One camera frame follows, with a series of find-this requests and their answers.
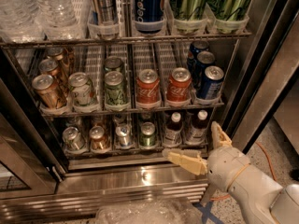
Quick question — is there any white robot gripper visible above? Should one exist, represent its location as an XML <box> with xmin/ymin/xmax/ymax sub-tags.
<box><xmin>162</xmin><ymin>121</ymin><xmax>282</xmax><ymax>224</ymax></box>

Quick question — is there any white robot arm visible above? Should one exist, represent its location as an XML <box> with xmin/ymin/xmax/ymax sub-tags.
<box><xmin>163</xmin><ymin>122</ymin><xmax>299</xmax><ymax>224</ymax></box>

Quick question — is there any bottom green can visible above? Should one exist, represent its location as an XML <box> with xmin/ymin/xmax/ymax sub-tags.
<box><xmin>140</xmin><ymin>122</ymin><xmax>156</xmax><ymax>147</ymax></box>

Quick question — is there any right red coca-cola can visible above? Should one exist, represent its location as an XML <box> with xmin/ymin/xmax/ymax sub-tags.
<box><xmin>166</xmin><ymin>67</ymin><xmax>192</xmax><ymax>102</ymax></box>

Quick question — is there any red coca-cola can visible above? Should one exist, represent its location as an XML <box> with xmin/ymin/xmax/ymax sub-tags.
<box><xmin>166</xmin><ymin>67</ymin><xmax>192</xmax><ymax>102</ymax></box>
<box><xmin>136</xmin><ymin>69</ymin><xmax>160</xmax><ymax>104</ymax></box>

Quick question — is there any bottom silver blue can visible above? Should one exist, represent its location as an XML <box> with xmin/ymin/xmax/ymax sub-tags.
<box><xmin>116</xmin><ymin>123</ymin><xmax>132</xmax><ymax>148</ymax></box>

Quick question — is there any left red coca-cola can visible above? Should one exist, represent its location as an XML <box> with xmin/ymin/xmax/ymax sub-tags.
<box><xmin>136</xmin><ymin>69</ymin><xmax>160</xmax><ymax>104</ymax></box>

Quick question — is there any front green soda can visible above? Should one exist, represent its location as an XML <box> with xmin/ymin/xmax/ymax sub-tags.
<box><xmin>105</xmin><ymin>71</ymin><xmax>128</xmax><ymax>106</ymax></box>

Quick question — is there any bottom gold can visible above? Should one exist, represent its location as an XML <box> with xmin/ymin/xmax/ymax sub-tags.
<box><xmin>89</xmin><ymin>126</ymin><xmax>110</xmax><ymax>152</ymax></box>

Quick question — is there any rear green soda can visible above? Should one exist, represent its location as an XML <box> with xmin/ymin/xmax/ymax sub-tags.
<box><xmin>104</xmin><ymin>56</ymin><xmax>125</xmax><ymax>75</ymax></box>

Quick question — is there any stainless steel fridge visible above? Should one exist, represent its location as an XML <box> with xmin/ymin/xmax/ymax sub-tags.
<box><xmin>0</xmin><ymin>0</ymin><xmax>299</xmax><ymax>224</ymax></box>

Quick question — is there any bottom left silver can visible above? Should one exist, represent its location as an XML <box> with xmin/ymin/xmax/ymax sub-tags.
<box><xmin>63</xmin><ymin>127</ymin><xmax>85</xmax><ymax>151</ymax></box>

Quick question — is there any white green soda can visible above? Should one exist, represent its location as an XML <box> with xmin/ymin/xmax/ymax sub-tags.
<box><xmin>68</xmin><ymin>72</ymin><xmax>97</xmax><ymax>106</ymax></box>

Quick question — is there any right green tall can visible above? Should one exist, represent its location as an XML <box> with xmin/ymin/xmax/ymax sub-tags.
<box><xmin>207</xmin><ymin>0</ymin><xmax>251</xmax><ymax>21</ymax></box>

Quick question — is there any green tall can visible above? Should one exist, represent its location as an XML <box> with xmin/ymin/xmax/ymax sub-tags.
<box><xmin>207</xmin><ymin>0</ymin><xmax>251</xmax><ymax>21</ymax></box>
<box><xmin>169</xmin><ymin>0</ymin><xmax>206</xmax><ymax>21</ymax></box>

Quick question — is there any left green tall can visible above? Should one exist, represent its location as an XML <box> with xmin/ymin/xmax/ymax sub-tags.
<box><xmin>169</xmin><ymin>0</ymin><xmax>206</xmax><ymax>21</ymax></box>

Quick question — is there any tall blue pepsi can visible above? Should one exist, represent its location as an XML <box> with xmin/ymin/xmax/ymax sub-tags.
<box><xmin>134</xmin><ymin>0</ymin><xmax>164</xmax><ymax>34</ymax></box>

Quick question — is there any front gold soda can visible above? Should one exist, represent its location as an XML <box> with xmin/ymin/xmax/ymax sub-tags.
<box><xmin>32</xmin><ymin>75</ymin><xmax>67</xmax><ymax>109</ymax></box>

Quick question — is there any gold soda can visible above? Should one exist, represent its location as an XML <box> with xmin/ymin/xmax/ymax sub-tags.
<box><xmin>47</xmin><ymin>47</ymin><xmax>75</xmax><ymax>77</ymax></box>
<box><xmin>32</xmin><ymin>75</ymin><xmax>67</xmax><ymax>109</ymax></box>
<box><xmin>38</xmin><ymin>59</ymin><xmax>69</xmax><ymax>97</ymax></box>

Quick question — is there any middle gold soda can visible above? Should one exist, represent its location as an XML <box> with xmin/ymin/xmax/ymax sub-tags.
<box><xmin>38</xmin><ymin>59</ymin><xmax>69</xmax><ymax>97</ymax></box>

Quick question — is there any rear gold soda can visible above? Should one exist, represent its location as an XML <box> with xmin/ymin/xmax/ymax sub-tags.
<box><xmin>47</xmin><ymin>47</ymin><xmax>75</xmax><ymax>77</ymax></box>

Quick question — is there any fridge glass door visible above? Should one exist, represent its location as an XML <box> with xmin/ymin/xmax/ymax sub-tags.
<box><xmin>0</xmin><ymin>80</ymin><xmax>57</xmax><ymax>201</ymax></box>

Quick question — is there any right brown juice bottle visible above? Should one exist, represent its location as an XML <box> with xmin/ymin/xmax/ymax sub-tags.
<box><xmin>186</xmin><ymin>110</ymin><xmax>208</xmax><ymax>145</ymax></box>

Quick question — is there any brown juice bottle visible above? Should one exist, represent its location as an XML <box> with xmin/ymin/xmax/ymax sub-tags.
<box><xmin>163</xmin><ymin>112</ymin><xmax>182</xmax><ymax>147</ymax></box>
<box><xmin>186</xmin><ymin>110</ymin><xmax>208</xmax><ymax>145</ymax></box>

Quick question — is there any left brown juice bottle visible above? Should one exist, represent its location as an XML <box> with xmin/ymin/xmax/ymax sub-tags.
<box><xmin>163</xmin><ymin>112</ymin><xmax>182</xmax><ymax>147</ymax></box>

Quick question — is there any blue tape cross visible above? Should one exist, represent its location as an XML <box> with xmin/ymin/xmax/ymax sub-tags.
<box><xmin>193</xmin><ymin>202</ymin><xmax>224</xmax><ymax>224</ymax></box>

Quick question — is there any clear plastic wrap bundle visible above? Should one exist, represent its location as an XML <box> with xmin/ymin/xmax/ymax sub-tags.
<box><xmin>95</xmin><ymin>198</ymin><xmax>203</xmax><ymax>224</ymax></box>

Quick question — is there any right clear water bottle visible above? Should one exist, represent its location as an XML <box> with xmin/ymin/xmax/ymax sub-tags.
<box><xmin>36</xmin><ymin>0</ymin><xmax>82</xmax><ymax>40</ymax></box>

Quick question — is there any clear water bottle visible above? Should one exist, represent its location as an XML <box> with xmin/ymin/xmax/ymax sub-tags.
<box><xmin>36</xmin><ymin>0</ymin><xmax>82</xmax><ymax>40</ymax></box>
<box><xmin>0</xmin><ymin>0</ymin><xmax>44</xmax><ymax>43</ymax></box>

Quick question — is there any left clear water bottle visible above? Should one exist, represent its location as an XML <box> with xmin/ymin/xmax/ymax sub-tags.
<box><xmin>0</xmin><ymin>0</ymin><xmax>44</xmax><ymax>43</ymax></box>

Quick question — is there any orange power cable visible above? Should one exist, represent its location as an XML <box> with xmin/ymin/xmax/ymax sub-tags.
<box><xmin>210</xmin><ymin>141</ymin><xmax>278</xmax><ymax>202</ymax></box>

